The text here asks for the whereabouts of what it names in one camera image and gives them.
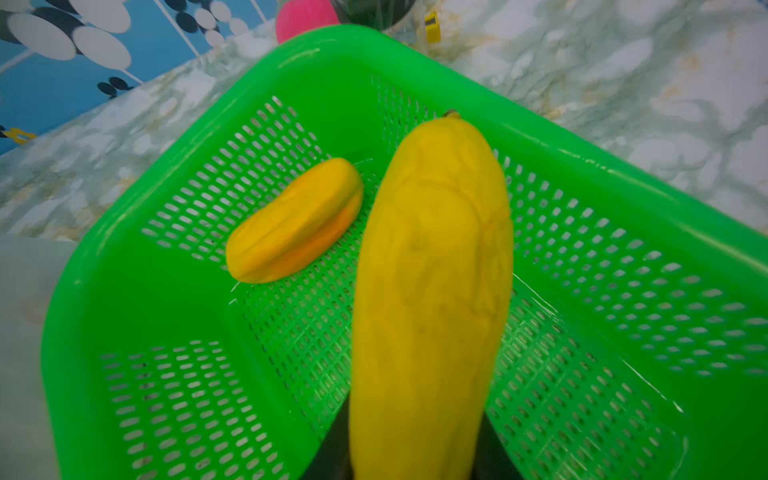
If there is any jar with black lid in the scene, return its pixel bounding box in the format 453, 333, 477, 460
331, 0, 417, 31

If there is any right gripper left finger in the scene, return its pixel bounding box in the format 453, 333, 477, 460
300, 396, 353, 480

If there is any green plastic basket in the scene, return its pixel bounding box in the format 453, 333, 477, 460
41, 26, 767, 479

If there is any pink white plush toy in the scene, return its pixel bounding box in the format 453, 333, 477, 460
275, 0, 340, 44

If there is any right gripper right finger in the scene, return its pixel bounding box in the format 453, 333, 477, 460
470, 413, 523, 480

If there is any yellow corn-like fruit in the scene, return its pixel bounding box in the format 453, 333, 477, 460
349, 112, 514, 479

